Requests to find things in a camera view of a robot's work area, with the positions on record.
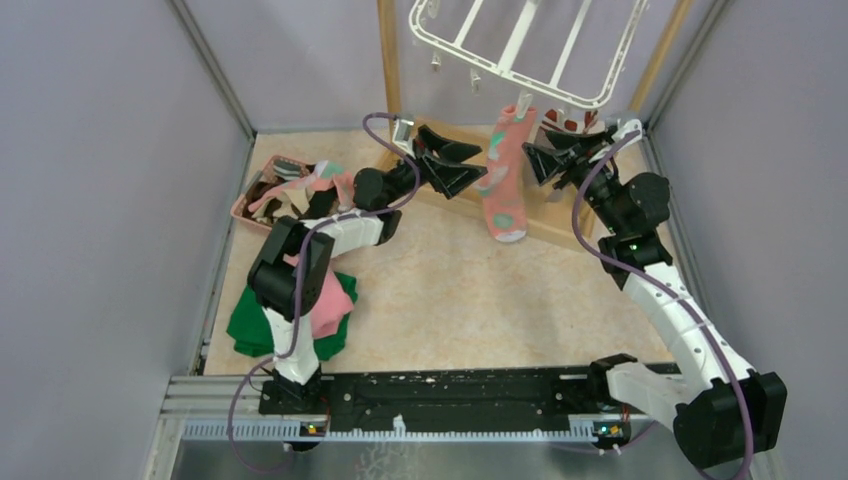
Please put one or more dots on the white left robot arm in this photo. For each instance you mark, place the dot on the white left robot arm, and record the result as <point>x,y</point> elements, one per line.
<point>287,276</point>

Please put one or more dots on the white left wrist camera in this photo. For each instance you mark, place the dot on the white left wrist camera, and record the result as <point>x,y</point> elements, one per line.
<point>403,133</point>

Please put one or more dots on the pink plastic basket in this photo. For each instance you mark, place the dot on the pink plastic basket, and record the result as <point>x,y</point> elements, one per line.
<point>259,214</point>

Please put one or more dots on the pink folded cloth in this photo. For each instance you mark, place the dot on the pink folded cloth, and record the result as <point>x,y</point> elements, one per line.
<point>332,305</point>

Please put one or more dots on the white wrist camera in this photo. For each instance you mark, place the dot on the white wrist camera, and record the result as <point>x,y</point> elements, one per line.
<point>627,131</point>
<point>403,133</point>

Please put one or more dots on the green folded cloth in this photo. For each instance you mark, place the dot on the green folded cloth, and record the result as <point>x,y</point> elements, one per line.
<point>252,334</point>

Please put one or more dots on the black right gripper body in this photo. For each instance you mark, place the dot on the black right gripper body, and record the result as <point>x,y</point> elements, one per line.
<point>603,189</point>

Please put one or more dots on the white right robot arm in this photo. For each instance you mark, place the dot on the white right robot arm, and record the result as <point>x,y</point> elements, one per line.
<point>723,410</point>

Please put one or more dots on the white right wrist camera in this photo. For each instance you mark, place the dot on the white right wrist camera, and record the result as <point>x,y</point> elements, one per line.
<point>627,131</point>

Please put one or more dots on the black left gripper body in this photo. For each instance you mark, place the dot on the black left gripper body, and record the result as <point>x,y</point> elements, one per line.
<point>410,175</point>

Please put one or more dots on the pink sock with green pattern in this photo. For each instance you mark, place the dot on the pink sock with green pattern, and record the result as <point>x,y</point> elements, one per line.
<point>501,189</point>

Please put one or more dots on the white clip drying hanger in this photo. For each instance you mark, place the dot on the white clip drying hanger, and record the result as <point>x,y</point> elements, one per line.
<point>572,52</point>

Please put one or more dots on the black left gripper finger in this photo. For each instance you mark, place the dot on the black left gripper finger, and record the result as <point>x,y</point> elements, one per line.
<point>454,151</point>
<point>450,178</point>

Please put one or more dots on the pile of socks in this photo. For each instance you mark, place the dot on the pile of socks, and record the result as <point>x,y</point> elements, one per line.
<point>324,204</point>

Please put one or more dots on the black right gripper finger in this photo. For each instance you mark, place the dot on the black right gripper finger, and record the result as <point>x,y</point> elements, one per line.
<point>547,163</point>
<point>564,140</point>

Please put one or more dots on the grey sock with red stripes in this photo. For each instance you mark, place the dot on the grey sock with red stripes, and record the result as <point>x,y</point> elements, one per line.
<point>593,122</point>

